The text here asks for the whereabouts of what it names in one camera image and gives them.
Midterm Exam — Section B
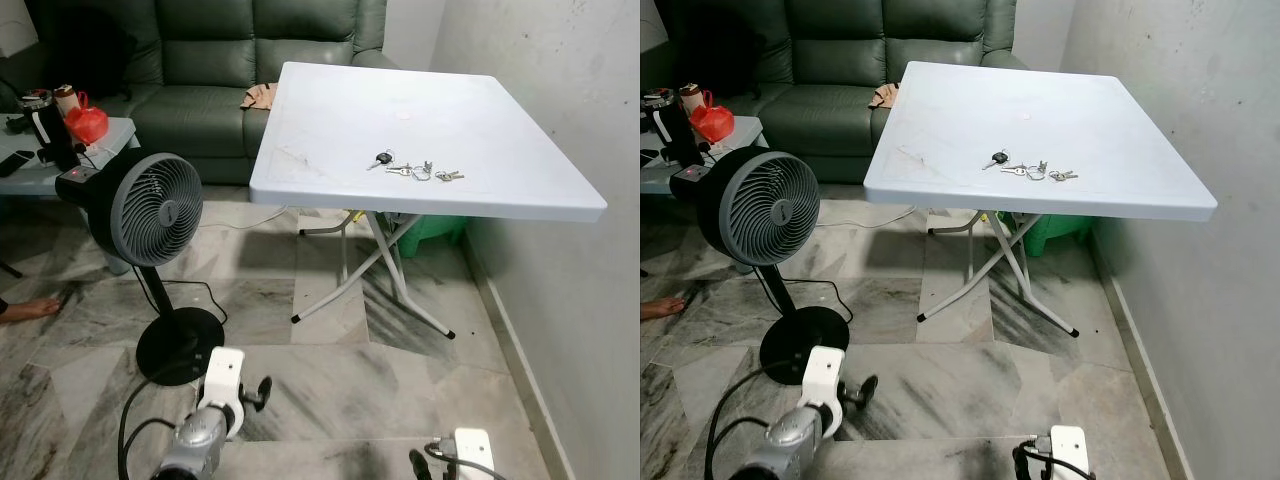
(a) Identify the red plastic bag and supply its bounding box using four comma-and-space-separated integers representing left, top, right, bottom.
65, 92, 110, 146
697, 90, 737, 144

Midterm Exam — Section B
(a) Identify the key bunch with black fob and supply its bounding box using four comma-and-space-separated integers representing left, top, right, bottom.
982, 150, 1079, 184
366, 150, 466, 184

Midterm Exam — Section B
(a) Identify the black fan power cable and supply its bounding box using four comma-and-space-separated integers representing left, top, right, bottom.
788, 278, 855, 324
158, 278, 230, 327

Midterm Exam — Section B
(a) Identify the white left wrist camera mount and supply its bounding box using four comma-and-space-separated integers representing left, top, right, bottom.
800, 346, 849, 438
197, 347, 247, 438

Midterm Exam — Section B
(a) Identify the black grey standing fan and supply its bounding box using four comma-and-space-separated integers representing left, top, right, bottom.
672, 147, 852, 387
55, 152, 227, 387

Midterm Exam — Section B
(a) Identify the green leather sofa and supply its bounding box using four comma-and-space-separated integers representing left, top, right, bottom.
25, 0, 401, 187
665, 0, 1031, 187

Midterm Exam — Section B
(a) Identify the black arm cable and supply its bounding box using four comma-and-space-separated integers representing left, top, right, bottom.
428, 438, 504, 480
118, 372, 206, 480
703, 365, 806, 480
1028, 435, 1099, 480

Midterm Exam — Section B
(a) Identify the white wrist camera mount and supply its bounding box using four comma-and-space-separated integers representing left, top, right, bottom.
455, 428, 497, 480
800, 346, 849, 438
1050, 426, 1091, 480
197, 347, 247, 438

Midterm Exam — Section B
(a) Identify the green plastic bin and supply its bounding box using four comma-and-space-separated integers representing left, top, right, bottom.
385, 213, 468, 263
1020, 213, 1097, 259

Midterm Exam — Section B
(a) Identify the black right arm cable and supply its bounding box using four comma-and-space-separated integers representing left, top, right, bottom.
1028, 435, 1099, 480
428, 438, 504, 480

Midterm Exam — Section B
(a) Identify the white folding table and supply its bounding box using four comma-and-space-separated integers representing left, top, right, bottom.
863, 61, 1218, 339
248, 61, 608, 341

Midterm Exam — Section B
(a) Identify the black thermos jug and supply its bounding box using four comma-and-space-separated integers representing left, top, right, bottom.
645, 90, 707, 167
20, 90, 83, 171

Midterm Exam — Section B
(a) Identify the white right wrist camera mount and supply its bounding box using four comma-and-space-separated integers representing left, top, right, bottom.
1050, 426, 1091, 480
455, 428, 497, 480

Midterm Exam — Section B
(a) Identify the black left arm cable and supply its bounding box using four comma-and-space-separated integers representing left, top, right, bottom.
703, 365, 806, 480
118, 372, 206, 480

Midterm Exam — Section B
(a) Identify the grey side table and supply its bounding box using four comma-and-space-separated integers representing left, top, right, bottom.
640, 115, 767, 195
0, 115, 141, 197

